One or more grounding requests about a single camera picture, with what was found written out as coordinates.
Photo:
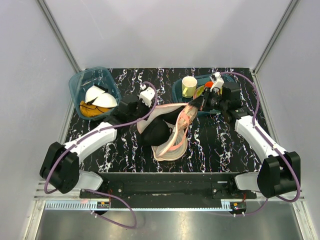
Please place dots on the floral mesh laundry bag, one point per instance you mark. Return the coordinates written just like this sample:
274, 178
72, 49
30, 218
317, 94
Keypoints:
185, 118

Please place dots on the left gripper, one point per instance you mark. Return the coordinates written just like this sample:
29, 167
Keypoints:
148, 109

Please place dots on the aluminium frame rail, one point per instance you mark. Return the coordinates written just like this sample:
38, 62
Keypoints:
130, 198

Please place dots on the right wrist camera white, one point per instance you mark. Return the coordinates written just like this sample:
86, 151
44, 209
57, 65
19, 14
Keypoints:
217, 82

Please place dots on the cream ringed ceramic plate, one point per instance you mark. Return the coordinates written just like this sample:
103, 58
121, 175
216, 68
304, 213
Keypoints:
171, 155

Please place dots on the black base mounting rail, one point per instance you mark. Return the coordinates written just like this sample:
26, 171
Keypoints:
160, 182

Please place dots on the black bra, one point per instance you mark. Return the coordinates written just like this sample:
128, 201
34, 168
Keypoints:
159, 126

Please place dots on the pale yellow mug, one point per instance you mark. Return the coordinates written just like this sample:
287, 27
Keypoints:
189, 86

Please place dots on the teal plastic bin left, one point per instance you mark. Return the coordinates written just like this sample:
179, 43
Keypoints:
81, 82

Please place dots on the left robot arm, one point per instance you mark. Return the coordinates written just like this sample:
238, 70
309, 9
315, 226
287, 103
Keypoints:
61, 165

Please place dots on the yellow garment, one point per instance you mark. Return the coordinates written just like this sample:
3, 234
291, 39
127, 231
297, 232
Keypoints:
90, 110

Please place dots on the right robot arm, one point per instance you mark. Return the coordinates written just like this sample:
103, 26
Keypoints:
280, 170

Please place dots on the green polka dot plate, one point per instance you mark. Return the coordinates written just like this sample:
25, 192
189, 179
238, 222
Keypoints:
198, 91

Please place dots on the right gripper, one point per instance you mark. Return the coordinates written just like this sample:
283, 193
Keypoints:
198, 102

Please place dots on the orange mug black handle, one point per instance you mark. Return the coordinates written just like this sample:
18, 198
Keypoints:
208, 84

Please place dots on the white bra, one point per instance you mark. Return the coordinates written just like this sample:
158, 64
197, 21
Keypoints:
98, 96

